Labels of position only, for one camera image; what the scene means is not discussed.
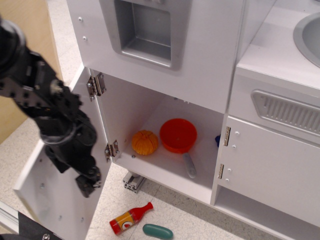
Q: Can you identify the silver ice dispenser recess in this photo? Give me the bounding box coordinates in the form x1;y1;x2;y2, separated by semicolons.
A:
99;0;192;71

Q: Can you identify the orange toy tangerine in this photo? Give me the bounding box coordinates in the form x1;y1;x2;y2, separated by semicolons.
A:
131;130;159;156

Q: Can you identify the brass cabinet hinge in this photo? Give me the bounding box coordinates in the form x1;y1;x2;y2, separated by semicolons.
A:
223;126;231;147
217;163;224;179

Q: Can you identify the wooden panel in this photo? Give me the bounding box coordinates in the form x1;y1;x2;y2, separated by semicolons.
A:
0;0;63;142

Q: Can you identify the white toy fridge cabinet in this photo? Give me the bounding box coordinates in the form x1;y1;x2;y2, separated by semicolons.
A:
67;0;247;204

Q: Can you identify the aluminium extrusion foot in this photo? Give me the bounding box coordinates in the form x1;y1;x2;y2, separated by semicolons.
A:
122;171;146;194

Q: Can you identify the aluminium rail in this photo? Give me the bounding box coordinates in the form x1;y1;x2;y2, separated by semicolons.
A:
0;201;19;234

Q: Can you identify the white toy kitchen counter unit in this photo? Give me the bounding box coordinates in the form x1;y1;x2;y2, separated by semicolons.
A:
211;0;320;240

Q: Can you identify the orange toy pot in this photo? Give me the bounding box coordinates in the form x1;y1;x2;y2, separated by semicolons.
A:
159;118;198;179

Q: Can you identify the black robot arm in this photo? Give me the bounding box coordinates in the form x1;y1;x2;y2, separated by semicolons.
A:
0;19;101;198

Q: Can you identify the green toy pickle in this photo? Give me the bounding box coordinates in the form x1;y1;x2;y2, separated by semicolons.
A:
142;223;174;240

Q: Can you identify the lower silver door hinge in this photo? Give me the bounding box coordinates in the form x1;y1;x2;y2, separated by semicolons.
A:
104;140;120;162

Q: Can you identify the upper brass cabinet hinge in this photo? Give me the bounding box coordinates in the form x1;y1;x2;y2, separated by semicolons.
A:
223;126;231;147

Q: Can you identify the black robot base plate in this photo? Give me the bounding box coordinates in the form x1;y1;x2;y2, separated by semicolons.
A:
18;212;62;240

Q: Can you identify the blue toy object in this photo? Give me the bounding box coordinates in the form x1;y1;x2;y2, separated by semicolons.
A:
215;135;221;147

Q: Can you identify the lower brass cabinet hinge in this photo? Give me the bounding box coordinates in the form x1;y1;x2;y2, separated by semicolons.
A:
217;163;224;179

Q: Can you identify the silver vent panel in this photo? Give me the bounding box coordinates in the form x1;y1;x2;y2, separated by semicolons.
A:
251;89;320;136

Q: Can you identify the white cabinet door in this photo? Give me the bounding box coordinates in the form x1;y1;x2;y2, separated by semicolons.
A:
217;117;320;227

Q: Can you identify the red toy sauce bottle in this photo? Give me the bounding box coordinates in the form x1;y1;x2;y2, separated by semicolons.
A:
109;202;154;235

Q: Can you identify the silver toy sink basin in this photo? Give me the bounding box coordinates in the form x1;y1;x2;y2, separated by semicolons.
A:
293;12;320;68

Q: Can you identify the white fridge door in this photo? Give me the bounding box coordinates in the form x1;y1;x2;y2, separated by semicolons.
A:
13;65;111;240

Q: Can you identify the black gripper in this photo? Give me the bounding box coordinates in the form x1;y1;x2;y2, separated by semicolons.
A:
43;124;102;198

